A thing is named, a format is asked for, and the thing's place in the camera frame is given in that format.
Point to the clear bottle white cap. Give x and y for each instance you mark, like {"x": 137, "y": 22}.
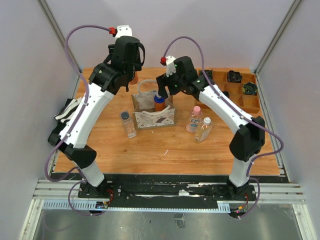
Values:
{"x": 203, "y": 130}

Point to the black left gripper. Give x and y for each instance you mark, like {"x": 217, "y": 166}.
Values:
{"x": 138, "y": 66}

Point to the black white striped cloth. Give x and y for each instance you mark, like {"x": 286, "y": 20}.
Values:
{"x": 62, "y": 118}

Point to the printed canvas tote bag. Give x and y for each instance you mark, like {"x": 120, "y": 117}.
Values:
{"x": 144, "y": 114}

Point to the wooden divided tray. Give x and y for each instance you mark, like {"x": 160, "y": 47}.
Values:
{"x": 248, "y": 103}

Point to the dark green rolled tie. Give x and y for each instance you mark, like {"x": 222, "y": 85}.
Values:
{"x": 208, "y": 72}

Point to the bright blue pump bottle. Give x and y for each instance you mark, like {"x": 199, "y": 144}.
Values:
{"x": 159, "y": 103}

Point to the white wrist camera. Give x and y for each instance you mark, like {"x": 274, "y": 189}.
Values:
{"x": 170, "y": 65}
{"x": 123, "y": 30}

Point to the black orange rolled tie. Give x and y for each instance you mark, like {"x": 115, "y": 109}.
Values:
{"x": 226, "y": 93}

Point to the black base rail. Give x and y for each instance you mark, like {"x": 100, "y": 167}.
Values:
{"x": 161, "y": 190}

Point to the clear bottle pink cap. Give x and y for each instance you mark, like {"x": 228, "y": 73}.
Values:
{"x": 194, "y": 119}

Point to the left aluminium frame post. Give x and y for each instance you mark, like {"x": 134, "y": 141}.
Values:
{"x": 44, "y": 6}

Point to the clear bottle dark cap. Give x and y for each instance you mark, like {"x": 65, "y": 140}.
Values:
{"x": 128, "y": 124}

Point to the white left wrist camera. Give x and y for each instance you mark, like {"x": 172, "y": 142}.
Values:
{"x": 123, "y": 30}

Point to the green yellow rolled tie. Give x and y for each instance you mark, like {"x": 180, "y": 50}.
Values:
{"x": 250, "y": 89}

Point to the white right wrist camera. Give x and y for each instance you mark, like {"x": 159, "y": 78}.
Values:
{"x": 170, "y": 65}

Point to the right aluminium frame post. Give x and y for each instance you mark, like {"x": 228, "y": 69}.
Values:
{"x": 278, "y": 34}

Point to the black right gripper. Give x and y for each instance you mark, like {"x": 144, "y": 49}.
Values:
{"x": 161, "y": 81}

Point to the grey slotted cable duct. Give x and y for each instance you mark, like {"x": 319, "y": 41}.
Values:
{"x": 95, "y": 205}

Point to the aluminium frame post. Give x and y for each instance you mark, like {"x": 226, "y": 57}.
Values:
{"x": 278, "y": 34}
{"x": 44, "y": 6}

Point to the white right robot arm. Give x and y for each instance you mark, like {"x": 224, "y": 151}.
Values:
{"x": 248, "y": 134}

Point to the dark blue pump bottle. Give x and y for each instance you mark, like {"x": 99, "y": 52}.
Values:
{"x": 135, "y": 79}

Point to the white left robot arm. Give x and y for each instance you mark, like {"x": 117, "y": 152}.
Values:
{"x": 104, "y": 83}

